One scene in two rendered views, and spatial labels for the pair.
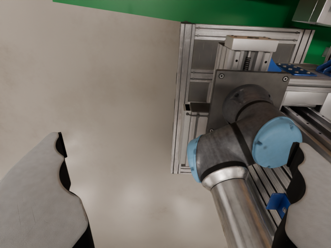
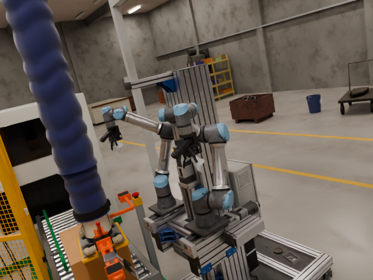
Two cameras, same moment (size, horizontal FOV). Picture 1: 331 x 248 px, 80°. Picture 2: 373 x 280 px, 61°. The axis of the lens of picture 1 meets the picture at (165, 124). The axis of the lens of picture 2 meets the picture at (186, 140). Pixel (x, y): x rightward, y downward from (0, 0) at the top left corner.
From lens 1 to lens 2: 1.59 m
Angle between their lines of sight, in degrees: 62
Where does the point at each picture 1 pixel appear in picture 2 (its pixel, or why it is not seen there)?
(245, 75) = (197, 230)
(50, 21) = not seen: outside the picture
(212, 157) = (218, 194)
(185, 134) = (245, 230)
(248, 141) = (206, 196)
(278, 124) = (195, 197)
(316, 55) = not seen: outside the picture
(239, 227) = (217, 170)
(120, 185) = not seen: outside the picture
